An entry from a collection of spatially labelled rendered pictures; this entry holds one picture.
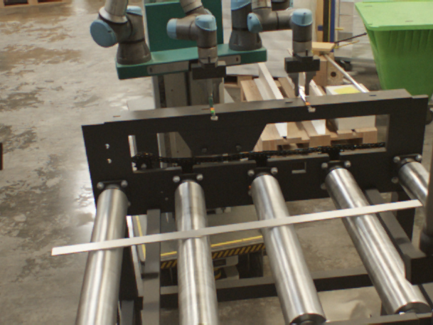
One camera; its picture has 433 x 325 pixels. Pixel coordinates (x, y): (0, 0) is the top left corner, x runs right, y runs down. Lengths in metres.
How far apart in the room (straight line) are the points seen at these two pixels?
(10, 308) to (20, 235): 0.69
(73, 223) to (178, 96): 1.34
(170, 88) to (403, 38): 2.25
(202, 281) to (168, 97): 1.26
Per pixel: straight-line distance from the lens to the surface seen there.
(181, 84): 2.88
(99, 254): 1.96
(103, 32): 2.42
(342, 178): 2.30
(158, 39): 2.71
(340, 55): 6.07
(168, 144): 2.94
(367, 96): 2.38
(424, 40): 4.68
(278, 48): 5.57
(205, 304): 1.72
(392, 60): 4.70
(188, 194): 2.21
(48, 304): 3.30
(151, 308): 1.93
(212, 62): 2.19
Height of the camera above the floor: 2.03
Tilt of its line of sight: 27 degrees down
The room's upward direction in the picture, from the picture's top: 3 degrees counter-clockwise
